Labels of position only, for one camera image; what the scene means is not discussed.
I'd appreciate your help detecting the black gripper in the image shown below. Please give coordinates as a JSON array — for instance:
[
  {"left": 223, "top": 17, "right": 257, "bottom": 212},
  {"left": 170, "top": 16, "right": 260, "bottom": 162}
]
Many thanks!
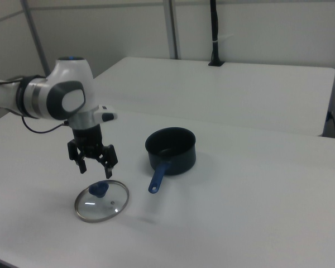
[{"left": 67, "top": 125, "right": 119, "bottom": 180}]

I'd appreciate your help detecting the glass lid with blue knob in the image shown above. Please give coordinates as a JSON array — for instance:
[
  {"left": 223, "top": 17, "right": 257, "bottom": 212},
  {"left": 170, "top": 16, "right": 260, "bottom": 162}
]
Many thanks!
[{"left": 74, "top": 180, "right": 130, "bottom": 223}]

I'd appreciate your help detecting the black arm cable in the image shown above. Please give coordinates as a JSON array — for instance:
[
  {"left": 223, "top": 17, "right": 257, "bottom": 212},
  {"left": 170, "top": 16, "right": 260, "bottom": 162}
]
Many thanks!
[{"left": 21, "top": 115, "right": 69, "bottom": 135}]

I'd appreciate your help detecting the dark saucepan with blue handle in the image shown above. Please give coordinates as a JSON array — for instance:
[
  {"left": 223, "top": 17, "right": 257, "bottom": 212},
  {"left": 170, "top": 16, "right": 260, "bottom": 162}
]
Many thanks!
[{"left": 145, "top": 127, "right": 197, "bottom": 194}]

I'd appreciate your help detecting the grey partition frame post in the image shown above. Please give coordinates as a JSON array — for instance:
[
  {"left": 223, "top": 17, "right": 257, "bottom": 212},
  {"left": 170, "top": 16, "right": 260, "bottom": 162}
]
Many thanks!
[
  {"left": 162, "top": 0, "right": 183, "bottom": 60},
  {"left": 22, "top": 0, "right": 51, "bottom": 76}
]

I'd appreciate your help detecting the white cable tie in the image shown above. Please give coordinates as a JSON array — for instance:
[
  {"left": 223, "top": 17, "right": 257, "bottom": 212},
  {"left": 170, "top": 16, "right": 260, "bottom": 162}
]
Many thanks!
[{"left": 212, "top": 33, "right": 234, "bottom": 45}]

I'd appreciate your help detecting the black camera stand pole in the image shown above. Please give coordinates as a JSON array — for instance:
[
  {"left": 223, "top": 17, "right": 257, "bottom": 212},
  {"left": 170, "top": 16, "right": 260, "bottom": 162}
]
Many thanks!
[{"left": 208, "top": 0, "right": 226, "bottom": 67}]

